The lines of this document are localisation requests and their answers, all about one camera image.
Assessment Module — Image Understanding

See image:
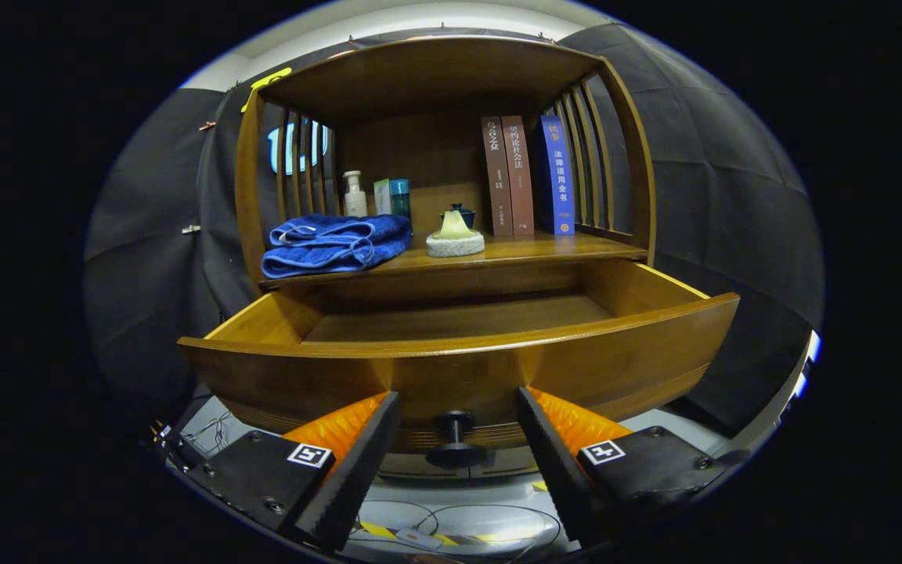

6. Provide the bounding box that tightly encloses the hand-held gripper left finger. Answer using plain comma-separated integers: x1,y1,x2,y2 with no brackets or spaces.
185,390,402,553

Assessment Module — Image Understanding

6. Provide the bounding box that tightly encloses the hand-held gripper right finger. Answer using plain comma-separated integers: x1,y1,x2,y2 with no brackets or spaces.
517,385,753,545

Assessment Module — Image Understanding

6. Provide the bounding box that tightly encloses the wooden drawer with black knob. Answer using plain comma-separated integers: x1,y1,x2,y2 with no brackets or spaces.
177,258,741,471

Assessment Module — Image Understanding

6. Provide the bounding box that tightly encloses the pale green soap bar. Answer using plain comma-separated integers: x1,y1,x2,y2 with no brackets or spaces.
433,209,477,240

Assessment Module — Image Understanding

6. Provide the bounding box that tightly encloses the wooden countertop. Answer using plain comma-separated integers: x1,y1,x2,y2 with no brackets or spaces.
259,231,648,292

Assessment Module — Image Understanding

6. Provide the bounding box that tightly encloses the wooden cabinet with shelf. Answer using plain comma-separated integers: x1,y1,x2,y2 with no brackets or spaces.
234,35,658,480

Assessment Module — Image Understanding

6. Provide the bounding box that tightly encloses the yellow and black floor tape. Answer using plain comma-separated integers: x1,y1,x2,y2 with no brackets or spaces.
357,521,499,547

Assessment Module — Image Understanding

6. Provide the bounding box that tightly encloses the small white floor device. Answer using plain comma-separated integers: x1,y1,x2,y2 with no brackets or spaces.
395,526,444,549

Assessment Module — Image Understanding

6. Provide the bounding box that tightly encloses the folded blue towel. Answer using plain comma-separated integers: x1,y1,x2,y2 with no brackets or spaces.
261,213,413,280

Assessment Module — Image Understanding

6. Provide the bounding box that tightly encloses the white pump bottle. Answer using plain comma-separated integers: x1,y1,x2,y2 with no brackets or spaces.
342,170,369,218

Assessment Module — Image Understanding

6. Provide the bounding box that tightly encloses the blue book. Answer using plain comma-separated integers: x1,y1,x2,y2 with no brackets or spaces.
539,115,575,236

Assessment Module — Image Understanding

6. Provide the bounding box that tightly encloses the reddish brown book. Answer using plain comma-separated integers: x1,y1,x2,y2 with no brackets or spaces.
501,115,536,237

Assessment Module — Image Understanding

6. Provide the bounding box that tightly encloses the black backdrop cloth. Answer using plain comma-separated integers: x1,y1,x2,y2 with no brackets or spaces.
83,23,824,439

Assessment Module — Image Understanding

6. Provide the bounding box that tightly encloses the thin floor cable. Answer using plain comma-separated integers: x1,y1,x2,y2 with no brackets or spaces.
349,501,561,561

